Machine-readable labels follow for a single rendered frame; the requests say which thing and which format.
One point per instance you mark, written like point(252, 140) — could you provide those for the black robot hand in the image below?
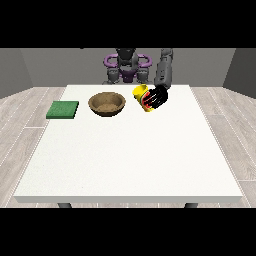
point(159, 95)

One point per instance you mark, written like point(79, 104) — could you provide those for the yellow cup with melon print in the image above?
point(140, 92)

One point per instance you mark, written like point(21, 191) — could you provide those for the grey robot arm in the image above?
point(164, 68)

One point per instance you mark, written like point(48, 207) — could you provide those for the brown wooden bowl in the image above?
point(107, 103)

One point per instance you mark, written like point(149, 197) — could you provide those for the green square pad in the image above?
point(62, 109)

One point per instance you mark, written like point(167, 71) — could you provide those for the grey robot trunk purple rings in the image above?
point(126, 68)

